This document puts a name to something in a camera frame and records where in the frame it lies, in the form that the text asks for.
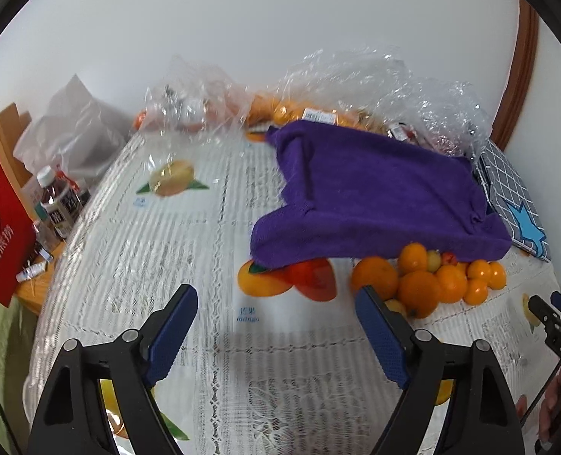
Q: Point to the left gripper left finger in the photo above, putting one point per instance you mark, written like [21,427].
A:
[71,416]

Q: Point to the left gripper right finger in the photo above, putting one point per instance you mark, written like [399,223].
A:
[481,416]

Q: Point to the small orange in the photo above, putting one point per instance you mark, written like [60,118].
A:
[477,292]
[479,269]

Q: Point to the small red fruit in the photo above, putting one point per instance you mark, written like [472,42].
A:
[448,258]

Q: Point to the large orange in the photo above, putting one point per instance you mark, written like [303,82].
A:
[419,292]

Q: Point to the green brown longan fruit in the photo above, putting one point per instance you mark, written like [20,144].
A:
[396,306]

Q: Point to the small orange kumquat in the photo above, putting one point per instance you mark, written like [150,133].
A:
[413,257]

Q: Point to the small green fruit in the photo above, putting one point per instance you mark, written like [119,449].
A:
[434,260]

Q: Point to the person's right hand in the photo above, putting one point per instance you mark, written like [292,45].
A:
[549,404]

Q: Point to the grey checked star cloth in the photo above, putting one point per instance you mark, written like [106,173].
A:
[508,196]

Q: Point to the wooden side table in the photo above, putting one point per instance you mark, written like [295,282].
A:
[32,293]

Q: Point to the small white tube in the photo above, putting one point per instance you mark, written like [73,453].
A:
[31,271]

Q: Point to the dark drink bottle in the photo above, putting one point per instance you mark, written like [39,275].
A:
[60,201]

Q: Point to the white fruit print tablecloth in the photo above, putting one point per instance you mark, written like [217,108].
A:
[276,360]

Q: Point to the purple towel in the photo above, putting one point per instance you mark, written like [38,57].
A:
[353,194]

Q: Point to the white plastic bag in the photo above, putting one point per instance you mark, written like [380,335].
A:
[77,134]

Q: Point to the clear plastic bag pile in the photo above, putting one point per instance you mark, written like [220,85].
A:
[374,91]

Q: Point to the brown wooden door frame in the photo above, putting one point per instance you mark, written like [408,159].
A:
[519,77]

